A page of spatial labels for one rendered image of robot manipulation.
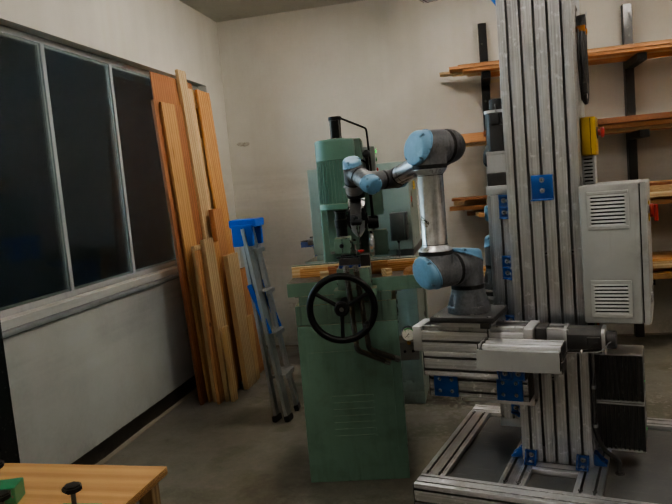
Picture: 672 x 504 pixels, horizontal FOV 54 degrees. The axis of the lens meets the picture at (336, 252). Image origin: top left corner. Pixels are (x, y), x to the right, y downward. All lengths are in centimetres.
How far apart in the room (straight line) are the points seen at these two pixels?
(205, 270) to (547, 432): 239
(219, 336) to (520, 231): 235
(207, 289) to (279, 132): 172
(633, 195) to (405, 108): 311
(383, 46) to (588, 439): 357
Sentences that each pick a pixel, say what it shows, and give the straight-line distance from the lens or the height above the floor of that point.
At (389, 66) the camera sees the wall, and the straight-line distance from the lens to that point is 527.
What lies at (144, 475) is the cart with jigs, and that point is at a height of 53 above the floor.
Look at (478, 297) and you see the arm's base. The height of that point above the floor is 87.
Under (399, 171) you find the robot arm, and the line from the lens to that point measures 253.
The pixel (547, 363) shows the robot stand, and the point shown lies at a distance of 218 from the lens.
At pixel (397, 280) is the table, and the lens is 280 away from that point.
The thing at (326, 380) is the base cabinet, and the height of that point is 46.
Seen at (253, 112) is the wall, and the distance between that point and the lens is 548.
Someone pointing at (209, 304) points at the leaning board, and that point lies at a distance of 422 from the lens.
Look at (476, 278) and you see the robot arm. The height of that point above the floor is 94.
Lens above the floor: 130
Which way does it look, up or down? 6 degrees down
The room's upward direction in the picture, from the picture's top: 5 degrees counter-clockwise
